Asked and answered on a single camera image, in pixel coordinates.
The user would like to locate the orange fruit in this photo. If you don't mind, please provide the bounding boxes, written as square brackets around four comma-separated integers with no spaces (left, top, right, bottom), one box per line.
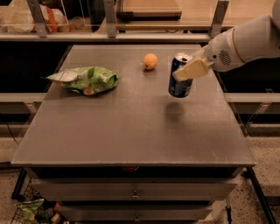
[143,53,158,70]

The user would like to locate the black wire basket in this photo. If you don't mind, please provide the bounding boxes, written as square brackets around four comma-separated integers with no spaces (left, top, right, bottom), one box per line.
[10,170,64,224]

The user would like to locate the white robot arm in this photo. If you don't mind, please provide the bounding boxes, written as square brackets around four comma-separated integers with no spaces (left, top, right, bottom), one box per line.
[172,0,280,81]

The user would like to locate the grey lower drawer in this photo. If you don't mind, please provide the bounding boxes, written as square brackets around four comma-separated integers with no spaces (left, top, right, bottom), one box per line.
[59,205,212,221]

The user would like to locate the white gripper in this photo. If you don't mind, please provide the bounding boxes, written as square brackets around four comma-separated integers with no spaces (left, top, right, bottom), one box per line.
[172,28,244,81]

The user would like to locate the white plastic bag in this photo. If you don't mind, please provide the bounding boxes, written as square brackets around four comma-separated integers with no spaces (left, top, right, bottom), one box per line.
[0,0,67,33]

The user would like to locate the blue pepsi can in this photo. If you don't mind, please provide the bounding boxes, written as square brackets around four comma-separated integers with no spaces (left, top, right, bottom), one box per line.
[168,52,193,98]

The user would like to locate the wooden board on shelf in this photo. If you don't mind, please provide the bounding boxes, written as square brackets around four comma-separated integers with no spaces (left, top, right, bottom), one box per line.
[116,0,182,21]

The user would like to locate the green chip bag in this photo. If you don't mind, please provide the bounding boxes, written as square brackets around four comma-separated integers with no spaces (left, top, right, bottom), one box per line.
[46,66,119,96]

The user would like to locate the grey upper drawer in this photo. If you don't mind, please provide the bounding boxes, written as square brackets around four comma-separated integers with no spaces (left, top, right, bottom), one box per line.
[31,178,237,201]

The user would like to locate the green bag in basket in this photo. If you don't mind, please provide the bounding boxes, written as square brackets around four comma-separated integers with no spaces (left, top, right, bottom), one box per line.
[16,199,45,224]

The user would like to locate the grey drawer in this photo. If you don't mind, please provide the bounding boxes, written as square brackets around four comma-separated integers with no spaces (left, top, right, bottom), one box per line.
[59,205,212,221]
[31,178,237,201]

